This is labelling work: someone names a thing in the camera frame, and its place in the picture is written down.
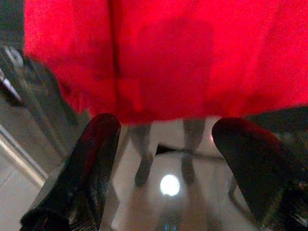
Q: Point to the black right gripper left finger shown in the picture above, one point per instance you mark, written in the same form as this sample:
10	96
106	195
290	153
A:
84	168

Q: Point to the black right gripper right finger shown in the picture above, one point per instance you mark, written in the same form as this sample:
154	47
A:
260	168

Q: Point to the red garment with white print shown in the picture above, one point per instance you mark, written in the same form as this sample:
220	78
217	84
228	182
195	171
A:
168	60

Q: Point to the silver door frame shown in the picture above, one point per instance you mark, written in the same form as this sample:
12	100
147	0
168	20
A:
21	156

